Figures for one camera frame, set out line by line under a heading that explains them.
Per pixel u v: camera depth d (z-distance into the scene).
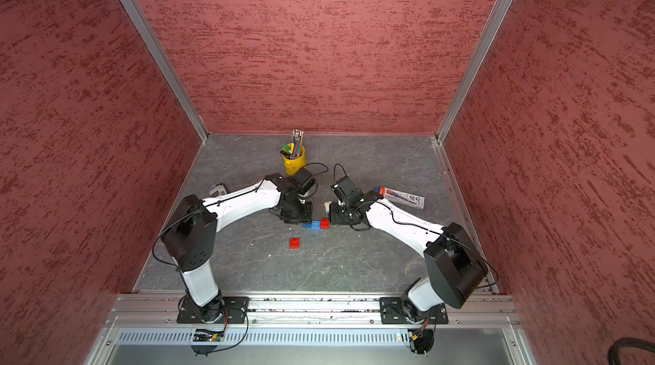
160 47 0.90
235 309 0.74
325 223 0.89
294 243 0.85
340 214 0.74
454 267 0.43
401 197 0.99
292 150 1.00
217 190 0.97
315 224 0.90
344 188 0.67
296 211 0.75
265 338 0.77
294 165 1.00
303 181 0.73
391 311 0.74
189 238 0.47
